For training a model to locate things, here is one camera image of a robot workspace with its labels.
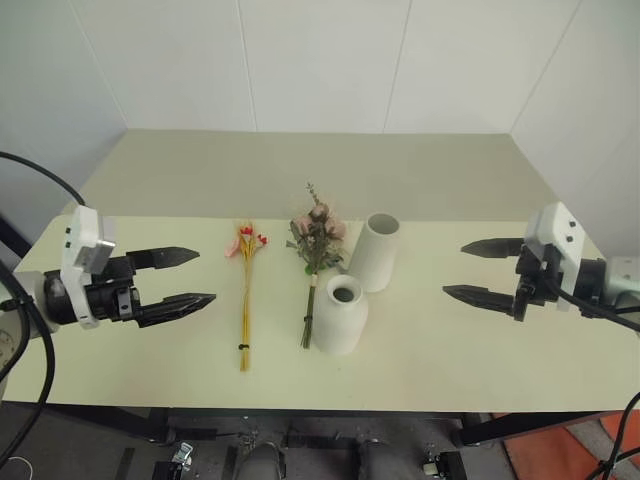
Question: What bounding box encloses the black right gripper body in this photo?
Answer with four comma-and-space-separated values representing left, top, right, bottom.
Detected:
513, 242, 560, 323

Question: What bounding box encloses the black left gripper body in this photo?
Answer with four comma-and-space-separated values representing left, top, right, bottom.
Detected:
84, 253, 145, 327

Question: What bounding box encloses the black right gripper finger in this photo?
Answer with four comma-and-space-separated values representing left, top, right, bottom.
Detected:
460, 237, 525, 261
441, 284, 517, 317

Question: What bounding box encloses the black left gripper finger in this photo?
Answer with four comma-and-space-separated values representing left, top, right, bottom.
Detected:
137, 292, 218, 330
130, 246, 202, 272

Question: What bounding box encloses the white cylinder vase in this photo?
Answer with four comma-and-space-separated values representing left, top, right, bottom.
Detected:
346, 212, 402, 294

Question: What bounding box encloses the white bottle-shaped vase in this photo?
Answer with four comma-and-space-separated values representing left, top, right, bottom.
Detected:
311, 273, 370, 357

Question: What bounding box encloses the yellow dried flower bunch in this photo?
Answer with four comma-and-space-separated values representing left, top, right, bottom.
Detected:
223, 217, 272, 374

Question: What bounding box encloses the pink rose bouquet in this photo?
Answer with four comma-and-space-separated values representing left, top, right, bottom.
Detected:
285, 181, 362, 351

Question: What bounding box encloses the orange floor mat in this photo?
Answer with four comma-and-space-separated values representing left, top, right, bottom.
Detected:
492, 412, 640, 480

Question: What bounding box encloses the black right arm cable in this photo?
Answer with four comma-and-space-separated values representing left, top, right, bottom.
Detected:
597, 392, 640, 480
547, 272, 640, 332

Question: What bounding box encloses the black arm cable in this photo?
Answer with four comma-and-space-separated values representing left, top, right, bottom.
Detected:
597, 392, 640, 480
0, 151, 89, 209
547, 272, 640, 332
0, 259, 57, 464

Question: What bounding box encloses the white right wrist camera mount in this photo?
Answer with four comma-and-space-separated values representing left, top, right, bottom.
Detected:
524, 201, 587, 314

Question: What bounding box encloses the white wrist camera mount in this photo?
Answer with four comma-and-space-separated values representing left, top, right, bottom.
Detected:
524, 201, 587, 314
60, 204, 118, 331

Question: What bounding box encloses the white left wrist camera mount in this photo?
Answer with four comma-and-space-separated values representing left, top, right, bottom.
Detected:
60, 204, 118, 331

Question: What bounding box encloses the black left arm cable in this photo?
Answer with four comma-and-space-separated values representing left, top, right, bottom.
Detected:
0, 259, 57, 464
0, 151, 89, 209

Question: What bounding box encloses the black table frame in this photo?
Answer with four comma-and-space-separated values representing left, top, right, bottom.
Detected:
0, 402, 601, 447

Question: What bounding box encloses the thin white floor cable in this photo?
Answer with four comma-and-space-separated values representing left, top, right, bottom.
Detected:
0, 453, 34, 480

